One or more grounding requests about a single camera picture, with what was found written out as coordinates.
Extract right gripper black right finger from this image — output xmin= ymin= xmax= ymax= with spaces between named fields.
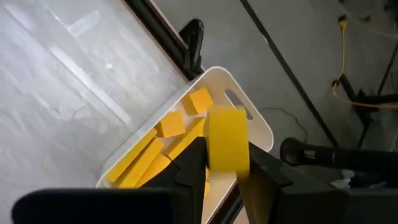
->
xmin=238 ymin=141 xmax=398 ymax=224

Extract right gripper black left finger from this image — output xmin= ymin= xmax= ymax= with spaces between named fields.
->
xmin=12 ymin=136 xmax=208 ymax=224

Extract yellow bar block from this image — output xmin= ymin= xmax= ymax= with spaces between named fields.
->
xmin=135 ymin=154 xmax=172 ymax=189
xmin=106 ymin=128 xmax=158 ymax=183
xmin=205 ymin=105 xmax=251 ymax=180
xmin=119 ymin=138 xmax=165 ymax=189
xmin=203 ymin=167 xmax=211 ymax=198
xmin=167 ymin=117 xmax=206 ymax=161

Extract person's shoe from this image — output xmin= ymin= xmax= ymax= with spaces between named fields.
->
xmin=330 ymin=169 xmax=388 ymax=190

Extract black floor stand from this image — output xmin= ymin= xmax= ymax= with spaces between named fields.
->
xmin=279 ymin=138 xmax=398 ymax=175

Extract white plastic bin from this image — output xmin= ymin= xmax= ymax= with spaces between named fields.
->
xmin=96 ymin=65 xmax=274 ymax=224

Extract white plastic table sheet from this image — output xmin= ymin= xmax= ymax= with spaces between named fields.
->
xmin=0 ymin=0 xmax=190 ymax=218

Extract black floor cable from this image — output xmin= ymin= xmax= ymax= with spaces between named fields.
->
xmin=259 ymin=107 xmax=309 ymax=144

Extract black floor frame legs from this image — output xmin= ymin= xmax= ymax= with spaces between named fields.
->
xmin=334 ymin=40 xmax=398 ymax=150

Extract yellow floor cable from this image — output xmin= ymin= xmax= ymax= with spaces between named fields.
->
xmin=349 ymin=100 xmax=398 ymax=110
xmin=331 ymin=14 xmax=348 ymax=97

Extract black frame clamp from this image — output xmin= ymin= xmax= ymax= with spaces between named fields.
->
xmin=178 ymin=18 xmax=205 ymax=75

